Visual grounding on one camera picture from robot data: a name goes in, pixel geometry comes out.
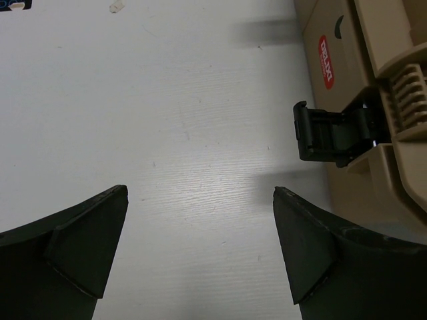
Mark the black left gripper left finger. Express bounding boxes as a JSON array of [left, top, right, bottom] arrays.
[[1, 185, 129, 319]]

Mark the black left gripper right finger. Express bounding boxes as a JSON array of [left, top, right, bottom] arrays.
[[273, 187, 426, 319]]

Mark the tan plastic toolbox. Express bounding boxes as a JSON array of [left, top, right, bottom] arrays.
[[294, 1, 426, 244]]

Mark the blue table label left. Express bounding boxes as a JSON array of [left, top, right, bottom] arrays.
[[0, 0, 33, 12]]

